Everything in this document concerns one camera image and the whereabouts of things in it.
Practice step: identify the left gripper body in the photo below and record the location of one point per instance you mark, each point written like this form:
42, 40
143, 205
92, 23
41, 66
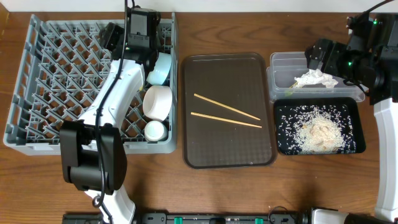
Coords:
152, 59

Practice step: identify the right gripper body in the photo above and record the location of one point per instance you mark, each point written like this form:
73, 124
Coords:
337, 61

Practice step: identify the white paper napkin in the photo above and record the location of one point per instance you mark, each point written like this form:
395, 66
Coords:
314, 77

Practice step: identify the light blue bowl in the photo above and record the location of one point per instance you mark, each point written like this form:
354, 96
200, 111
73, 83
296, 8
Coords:
161, 70

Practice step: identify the yellow green snack wrapper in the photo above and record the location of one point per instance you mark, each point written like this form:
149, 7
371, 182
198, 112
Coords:
289, 91

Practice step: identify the white pink bowl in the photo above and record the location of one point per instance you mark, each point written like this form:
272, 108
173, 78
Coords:
157, 102

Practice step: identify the rice food scraps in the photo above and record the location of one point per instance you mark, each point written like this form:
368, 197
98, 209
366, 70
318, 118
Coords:
314, 129

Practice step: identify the wooden chopstick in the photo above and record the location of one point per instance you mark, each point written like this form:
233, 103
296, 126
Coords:
225, 120
226, 106

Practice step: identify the small white cup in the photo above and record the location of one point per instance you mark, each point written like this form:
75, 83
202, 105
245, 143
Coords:
155, 131

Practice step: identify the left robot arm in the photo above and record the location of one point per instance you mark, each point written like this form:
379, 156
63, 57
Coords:
92, 151

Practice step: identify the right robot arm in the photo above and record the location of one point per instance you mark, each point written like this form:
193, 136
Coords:
369, 59

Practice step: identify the clear plastic waste bin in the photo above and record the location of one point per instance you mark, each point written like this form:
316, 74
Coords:
285, 66

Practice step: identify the grey plastic dishwasher rack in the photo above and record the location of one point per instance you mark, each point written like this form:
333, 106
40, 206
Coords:
60, 74

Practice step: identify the dark brown serving tray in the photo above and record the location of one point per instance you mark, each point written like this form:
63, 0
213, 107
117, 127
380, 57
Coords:
236, 80

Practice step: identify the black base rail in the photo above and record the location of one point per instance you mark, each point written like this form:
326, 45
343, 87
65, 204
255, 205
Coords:
278, 215

